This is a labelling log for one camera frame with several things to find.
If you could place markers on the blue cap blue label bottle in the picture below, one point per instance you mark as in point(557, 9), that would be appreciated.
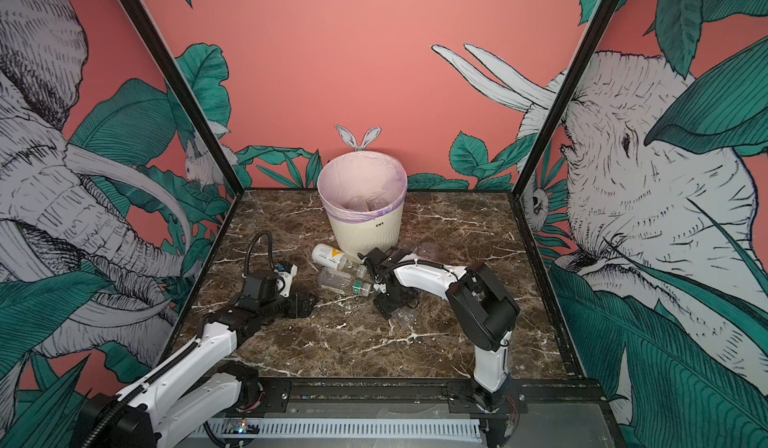
point(406, 317)

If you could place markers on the cream ribbed waste bin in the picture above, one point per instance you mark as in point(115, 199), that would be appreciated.
point(360, 232)

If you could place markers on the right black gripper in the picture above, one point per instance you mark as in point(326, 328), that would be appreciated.
point(385, 308)

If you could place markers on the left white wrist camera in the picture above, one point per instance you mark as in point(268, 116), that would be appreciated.
point(286, 273)

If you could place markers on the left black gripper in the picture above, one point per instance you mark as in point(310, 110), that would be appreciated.
point(305, 306)

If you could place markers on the black front rail frame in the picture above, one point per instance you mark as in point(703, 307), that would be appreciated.
point(560, 413)

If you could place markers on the white vented strip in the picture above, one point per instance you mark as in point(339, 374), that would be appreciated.
point(308, 428)

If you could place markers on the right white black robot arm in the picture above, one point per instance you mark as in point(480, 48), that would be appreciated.
point(485, 310)

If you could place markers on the white bottle yellow triangle label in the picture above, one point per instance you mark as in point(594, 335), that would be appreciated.
point(333, 258)

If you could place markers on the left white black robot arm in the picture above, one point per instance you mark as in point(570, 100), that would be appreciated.
point(198, 381)

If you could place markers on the clear bottle blue label front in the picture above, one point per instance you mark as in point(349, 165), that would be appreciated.
point(366, 204)

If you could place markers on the pink plastic bin liner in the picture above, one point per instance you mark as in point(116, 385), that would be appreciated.
point(366, 173)

